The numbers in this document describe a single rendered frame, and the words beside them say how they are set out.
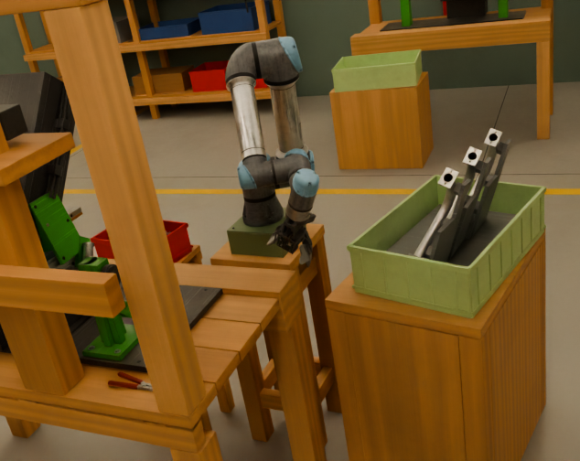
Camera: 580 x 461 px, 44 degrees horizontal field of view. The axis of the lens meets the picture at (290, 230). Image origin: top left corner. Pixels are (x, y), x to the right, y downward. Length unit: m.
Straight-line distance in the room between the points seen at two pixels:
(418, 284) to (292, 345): 0.46
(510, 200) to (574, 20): 4.74
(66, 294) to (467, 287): 1.10
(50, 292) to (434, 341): 1.12
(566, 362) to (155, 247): 2.17
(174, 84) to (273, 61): 5.71
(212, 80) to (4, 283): 6.01
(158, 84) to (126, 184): 6.54
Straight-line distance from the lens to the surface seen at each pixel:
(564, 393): 3.17
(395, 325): 2.23
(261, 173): 2.11
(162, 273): 1.63
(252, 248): 2.53
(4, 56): 9.90
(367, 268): 2.26
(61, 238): 2.31
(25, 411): 2.18
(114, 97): 1.49
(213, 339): 2.06
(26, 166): 1.72
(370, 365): 2.38
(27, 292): 1.79
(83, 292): 1.67
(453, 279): 2.12
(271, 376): 3.00
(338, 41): 7.64
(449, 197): 2.19
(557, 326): 3.56
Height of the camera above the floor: 1.97
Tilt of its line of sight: 25 degrees down
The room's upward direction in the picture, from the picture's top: 10 degrees counter-clockwise
